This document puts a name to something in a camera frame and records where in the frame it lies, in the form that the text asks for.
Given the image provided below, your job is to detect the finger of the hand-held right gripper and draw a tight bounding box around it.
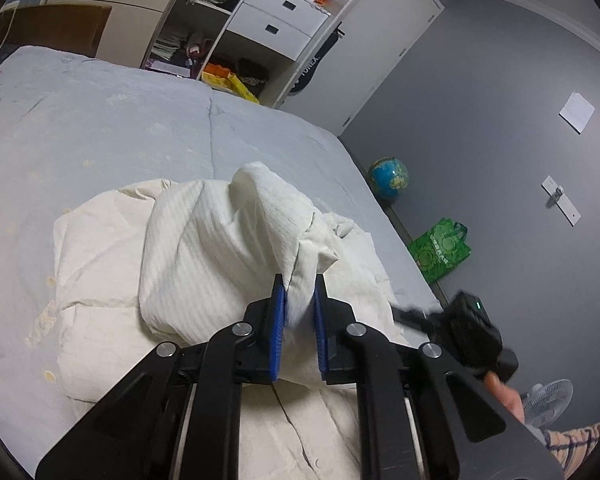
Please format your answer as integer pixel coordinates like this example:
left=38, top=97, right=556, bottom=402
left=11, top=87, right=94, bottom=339
left=390, top=305, right=448, bottom=335

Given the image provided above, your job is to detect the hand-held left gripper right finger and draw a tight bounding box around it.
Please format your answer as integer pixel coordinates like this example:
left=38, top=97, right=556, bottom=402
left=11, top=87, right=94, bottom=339
left=314, top=274, right=566, bottom=480

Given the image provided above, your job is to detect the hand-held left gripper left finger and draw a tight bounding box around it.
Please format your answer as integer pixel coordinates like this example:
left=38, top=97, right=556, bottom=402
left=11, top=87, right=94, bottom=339
left=35, top=274, right=287, bottom=480

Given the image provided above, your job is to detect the white hooded coat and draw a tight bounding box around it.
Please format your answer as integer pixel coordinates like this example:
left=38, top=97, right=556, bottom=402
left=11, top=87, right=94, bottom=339
left=52, top=161, right=411, bottom=480

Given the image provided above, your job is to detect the person's right hand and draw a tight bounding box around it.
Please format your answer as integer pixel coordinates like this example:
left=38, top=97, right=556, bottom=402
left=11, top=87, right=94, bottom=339
left=482, top=370, right=526, bottom=423

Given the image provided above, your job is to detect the green shopping bag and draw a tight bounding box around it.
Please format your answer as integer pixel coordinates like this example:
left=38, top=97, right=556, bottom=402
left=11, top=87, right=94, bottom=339
left=407, top=217, right=472, bottom=283

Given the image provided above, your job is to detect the white standing fan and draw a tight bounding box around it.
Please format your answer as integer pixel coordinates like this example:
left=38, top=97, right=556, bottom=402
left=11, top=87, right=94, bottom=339
left=520, top=379, right=574, bottom=443

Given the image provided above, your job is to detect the blue globe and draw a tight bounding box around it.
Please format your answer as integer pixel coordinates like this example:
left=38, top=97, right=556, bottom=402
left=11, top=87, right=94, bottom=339
left=367, top=156, right=410, bottom=204

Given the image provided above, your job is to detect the person's plaid clothing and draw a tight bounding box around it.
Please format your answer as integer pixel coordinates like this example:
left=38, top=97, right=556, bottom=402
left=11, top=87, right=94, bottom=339
left=542, top=420, right=600, bottom=478

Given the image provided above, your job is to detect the bed with grey sheet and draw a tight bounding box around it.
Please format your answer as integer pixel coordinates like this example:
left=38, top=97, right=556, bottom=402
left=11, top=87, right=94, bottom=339
left=0, top=45, right=446, bottom=480

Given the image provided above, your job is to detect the yellow box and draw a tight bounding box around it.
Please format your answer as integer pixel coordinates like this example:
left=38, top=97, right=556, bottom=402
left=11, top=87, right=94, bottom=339
left=201, top=62, right=261, bottom=105

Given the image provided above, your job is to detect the black racket bag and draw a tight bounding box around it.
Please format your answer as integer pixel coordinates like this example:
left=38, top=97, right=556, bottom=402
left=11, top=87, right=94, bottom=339
left=289, top=22, right=346, bottom=96

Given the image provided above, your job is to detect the white door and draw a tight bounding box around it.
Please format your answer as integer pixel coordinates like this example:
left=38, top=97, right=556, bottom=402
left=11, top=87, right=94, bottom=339
left=272, top=0, right=443, bottom=136

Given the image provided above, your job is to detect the stack of books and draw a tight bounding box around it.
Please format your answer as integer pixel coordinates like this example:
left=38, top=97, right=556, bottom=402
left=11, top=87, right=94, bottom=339
left=149, top=35, right=187, bottom=62

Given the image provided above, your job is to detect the white drawer unit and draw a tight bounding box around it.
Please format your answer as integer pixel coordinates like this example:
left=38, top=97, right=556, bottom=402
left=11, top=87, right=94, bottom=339
left=207, top=0, right=331, bottom=68

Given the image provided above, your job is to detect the white open shelf unit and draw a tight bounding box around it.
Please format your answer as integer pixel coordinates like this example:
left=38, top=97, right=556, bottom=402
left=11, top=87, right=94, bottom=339
left=140, top=0, right=351, bottom=111

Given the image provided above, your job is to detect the brown wooden headboard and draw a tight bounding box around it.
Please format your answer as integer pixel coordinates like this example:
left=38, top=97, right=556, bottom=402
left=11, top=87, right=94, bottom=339
left=0, top=4, right=113, bottom=58

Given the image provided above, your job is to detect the white wall plate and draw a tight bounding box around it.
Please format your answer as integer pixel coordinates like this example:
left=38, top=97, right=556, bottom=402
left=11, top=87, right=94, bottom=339
left=541, top=175, right=581, bottom=226

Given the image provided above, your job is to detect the white paper on wall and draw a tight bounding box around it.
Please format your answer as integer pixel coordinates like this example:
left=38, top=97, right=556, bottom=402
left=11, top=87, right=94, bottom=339
left=559, top=91, right=596, bottom=134

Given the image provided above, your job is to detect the white charger cable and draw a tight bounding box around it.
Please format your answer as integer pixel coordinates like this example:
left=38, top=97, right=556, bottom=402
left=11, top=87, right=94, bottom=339
left=0, top=2, right=21, bottom=68

